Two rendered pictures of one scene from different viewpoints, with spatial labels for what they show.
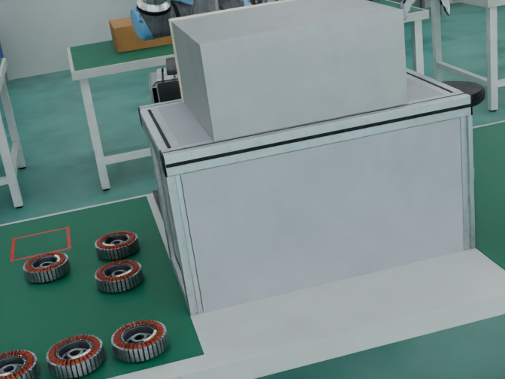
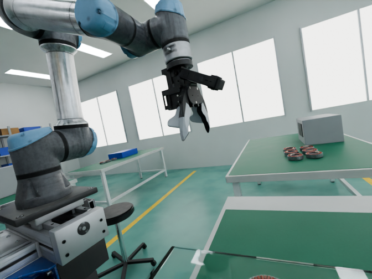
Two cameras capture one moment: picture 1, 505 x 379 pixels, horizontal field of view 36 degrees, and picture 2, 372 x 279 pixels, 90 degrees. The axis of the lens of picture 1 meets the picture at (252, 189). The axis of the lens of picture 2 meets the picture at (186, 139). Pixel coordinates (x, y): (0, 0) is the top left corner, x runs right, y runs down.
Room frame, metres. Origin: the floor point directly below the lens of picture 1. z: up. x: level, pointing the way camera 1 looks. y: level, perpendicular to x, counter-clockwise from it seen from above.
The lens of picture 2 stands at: (2.08, -0.17, 1.19)
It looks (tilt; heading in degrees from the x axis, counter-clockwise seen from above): 5 degrees down; 307
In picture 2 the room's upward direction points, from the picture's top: 11 degrees counter-clockwise
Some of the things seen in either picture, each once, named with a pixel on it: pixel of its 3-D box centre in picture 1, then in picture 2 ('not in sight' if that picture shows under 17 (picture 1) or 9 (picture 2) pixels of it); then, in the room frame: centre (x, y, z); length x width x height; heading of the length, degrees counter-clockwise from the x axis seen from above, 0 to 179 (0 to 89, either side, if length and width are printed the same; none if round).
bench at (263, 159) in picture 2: not in sight; (298, 179); (2.35, -2.42, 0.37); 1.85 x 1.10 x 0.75; 102
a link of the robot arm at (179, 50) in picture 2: not in sight; (177, 56); (2.37, -0.59, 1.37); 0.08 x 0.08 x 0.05
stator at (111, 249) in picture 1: (116, 244); not in sight; (1.85, 0.37, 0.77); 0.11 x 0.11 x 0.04
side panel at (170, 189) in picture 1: (175, 223); not in sight; (1.61, 0.18, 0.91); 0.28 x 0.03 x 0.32; 12
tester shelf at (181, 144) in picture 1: (293, 110); not in sight; (1.76, -0.12, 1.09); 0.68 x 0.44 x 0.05; 102
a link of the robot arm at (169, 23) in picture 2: not in sight; (171, 26); (2.37, -0.59, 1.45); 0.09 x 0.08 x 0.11; 12
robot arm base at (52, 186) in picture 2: not in sight; (42, 184); (2.83, -0.36, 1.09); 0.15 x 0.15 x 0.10
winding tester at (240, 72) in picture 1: (282, 59); not in sight; (1.75, -0.11, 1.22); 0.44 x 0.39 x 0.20; 102
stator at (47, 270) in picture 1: (46, 267); not in sight; (1.78, 0.54, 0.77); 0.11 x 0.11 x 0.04
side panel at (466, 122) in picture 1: (439, 166); not in sight; (1.74, -0.45, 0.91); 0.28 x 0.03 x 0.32; 12
